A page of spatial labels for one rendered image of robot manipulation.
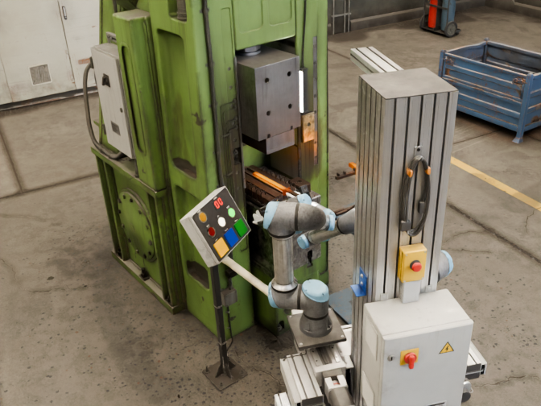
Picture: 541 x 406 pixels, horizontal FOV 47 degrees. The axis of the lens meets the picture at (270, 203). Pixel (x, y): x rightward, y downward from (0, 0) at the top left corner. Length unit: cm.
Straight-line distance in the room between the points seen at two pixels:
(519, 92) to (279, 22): 377
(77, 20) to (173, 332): 513
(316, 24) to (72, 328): 252
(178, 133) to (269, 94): 64
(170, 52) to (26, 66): 507
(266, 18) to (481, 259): 252
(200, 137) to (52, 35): 528
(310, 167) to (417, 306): 170
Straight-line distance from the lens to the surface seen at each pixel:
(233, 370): 386
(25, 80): 844
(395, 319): 231
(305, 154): 379
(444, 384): 250
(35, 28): 833
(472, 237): 513
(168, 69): 351
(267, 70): 323
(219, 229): 312
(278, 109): 335
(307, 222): 249
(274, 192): 358
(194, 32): 311
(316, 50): 363
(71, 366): 414
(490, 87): 694
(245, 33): 328
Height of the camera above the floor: 272
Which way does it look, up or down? 30 degrees down
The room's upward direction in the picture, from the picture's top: 3 degrees counter-clockwise
